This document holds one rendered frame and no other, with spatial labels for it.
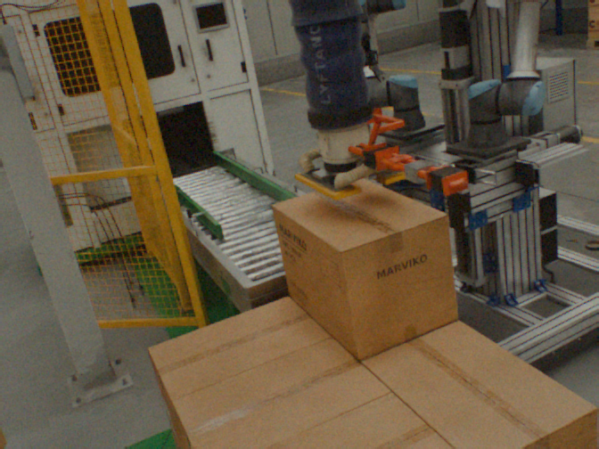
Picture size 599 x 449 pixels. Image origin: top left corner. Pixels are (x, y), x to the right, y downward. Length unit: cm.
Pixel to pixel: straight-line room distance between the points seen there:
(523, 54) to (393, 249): 85
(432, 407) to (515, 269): 123
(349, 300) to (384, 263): 16
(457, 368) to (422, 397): 18
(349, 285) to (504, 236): 107
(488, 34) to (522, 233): 89
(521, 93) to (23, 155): 206
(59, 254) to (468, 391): 198
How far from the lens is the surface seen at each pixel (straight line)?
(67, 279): 321
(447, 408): 193
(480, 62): 268
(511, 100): 241
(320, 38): 208
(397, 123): 237
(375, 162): 198
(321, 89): 211
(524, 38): 244
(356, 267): 201
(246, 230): 341
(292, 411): 200
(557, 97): 290
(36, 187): 308
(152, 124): 314
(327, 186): 215
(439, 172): 173
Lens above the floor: 174
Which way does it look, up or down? 21 degrees down
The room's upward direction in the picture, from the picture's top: 11 degrees counter-clockwise
